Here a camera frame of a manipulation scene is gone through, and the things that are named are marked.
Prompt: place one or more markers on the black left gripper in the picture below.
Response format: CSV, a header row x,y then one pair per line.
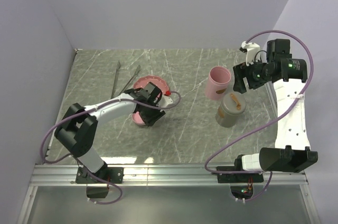
x,y
150,120

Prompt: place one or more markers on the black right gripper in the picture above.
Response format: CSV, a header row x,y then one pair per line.
x,y
242,71

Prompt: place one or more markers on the grey round lid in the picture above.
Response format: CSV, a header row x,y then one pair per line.
x,y
234,103

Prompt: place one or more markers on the pink round lid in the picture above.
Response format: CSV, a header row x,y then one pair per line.
x,y
136,118

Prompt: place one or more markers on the steel serving tongs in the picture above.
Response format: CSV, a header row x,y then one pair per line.
x,y
122,79

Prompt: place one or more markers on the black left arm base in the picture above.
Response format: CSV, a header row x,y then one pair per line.
x,y
110,174

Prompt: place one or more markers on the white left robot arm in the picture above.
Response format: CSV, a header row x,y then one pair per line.
x,y
80,123

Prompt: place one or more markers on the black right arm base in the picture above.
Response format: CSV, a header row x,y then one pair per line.
x,y
237,178

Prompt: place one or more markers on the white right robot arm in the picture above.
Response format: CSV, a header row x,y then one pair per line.
x,y
292,150

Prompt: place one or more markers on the pink tall canister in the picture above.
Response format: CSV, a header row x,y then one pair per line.
x,y
217,83

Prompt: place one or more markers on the grey tall canister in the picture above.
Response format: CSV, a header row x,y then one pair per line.
x,y
225,119

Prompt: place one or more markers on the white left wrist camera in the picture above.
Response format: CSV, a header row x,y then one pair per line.
x,y
166,100

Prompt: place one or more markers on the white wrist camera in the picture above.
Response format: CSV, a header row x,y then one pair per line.
x,y
251,50
166,100

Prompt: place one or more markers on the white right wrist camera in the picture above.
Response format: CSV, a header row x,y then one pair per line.
x,y
251,50

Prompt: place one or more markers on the aluminium front rail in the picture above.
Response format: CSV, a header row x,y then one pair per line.
x,y
134,175

